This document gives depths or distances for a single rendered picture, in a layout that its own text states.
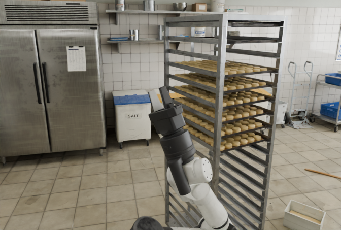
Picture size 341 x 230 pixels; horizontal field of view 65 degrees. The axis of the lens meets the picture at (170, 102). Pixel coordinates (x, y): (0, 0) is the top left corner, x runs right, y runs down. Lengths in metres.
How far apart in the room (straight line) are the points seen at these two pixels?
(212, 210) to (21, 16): 3.21
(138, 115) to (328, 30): 3.87
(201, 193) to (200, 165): 0.12
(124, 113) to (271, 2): 3.13
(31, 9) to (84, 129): 1.57
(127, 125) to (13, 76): 1.58
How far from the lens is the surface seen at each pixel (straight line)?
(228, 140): 1.76
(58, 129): 3.75
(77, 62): 3.50
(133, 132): 4.02
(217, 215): 0.89
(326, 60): 5.98
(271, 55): 1.78
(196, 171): 0.76
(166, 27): 1.92
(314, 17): 5.70
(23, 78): 3.65
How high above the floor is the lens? 1.76
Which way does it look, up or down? 16 degrees down
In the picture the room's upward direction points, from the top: straight up
